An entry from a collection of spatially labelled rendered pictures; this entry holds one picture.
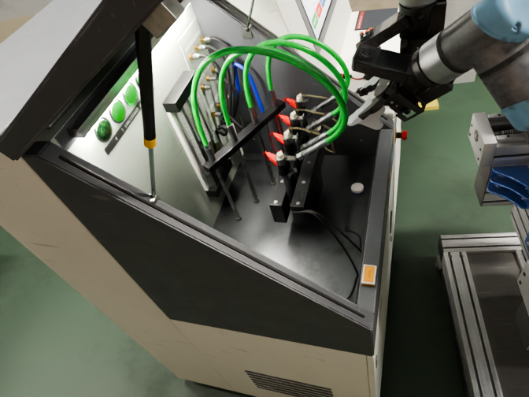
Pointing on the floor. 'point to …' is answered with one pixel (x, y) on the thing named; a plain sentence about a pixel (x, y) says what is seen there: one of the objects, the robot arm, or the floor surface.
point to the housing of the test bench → (88, 268)
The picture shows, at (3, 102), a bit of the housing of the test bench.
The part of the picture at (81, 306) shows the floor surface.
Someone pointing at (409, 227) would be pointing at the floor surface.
